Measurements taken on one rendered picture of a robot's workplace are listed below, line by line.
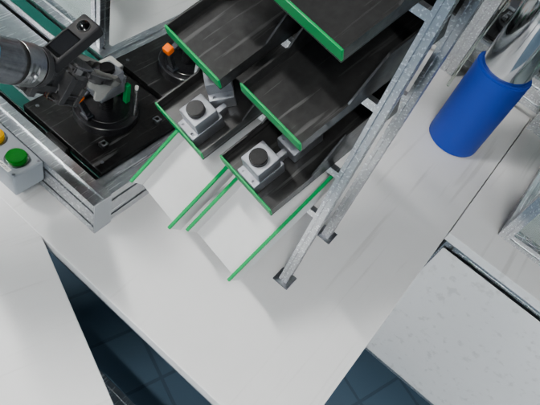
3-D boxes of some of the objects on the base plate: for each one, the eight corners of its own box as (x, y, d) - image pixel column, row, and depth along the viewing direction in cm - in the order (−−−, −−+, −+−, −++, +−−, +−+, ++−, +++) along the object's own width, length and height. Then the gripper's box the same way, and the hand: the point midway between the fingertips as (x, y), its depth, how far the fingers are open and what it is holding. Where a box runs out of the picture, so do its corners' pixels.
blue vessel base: (464, 166, 157) (521, 99, 136) (419, 134, 161) (468, 63, 140) (484, 141, 167) (540, 74, 146) (442, 111, 170) (491, 41, 149)
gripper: (-3, 71, 96) (77, 84, 116) (42, 110, 94) (116, 117, 114) (18, 28, 94) (96, 50, 114) (65, 67, 92) (137, 83, 112)
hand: (109, 71), depth 112 cm, fingers closed on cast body, 4 cm apart
